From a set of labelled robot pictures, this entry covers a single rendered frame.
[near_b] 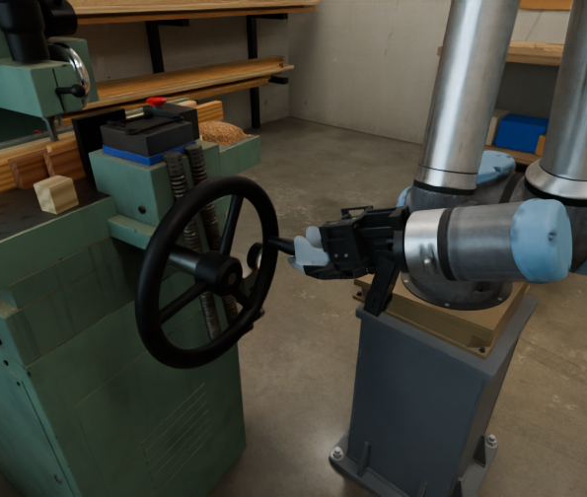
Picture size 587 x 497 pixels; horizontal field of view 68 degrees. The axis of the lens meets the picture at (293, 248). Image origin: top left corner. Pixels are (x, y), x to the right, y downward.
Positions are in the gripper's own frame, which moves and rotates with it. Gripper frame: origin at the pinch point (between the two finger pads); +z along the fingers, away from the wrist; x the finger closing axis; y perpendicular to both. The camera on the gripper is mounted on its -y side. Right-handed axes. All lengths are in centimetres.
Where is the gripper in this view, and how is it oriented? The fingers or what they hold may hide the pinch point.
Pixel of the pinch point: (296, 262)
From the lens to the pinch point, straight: 69.7
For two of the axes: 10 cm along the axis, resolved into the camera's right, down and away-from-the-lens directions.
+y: -2.9, -9.0, -3.2
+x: -5.4, 4.3, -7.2
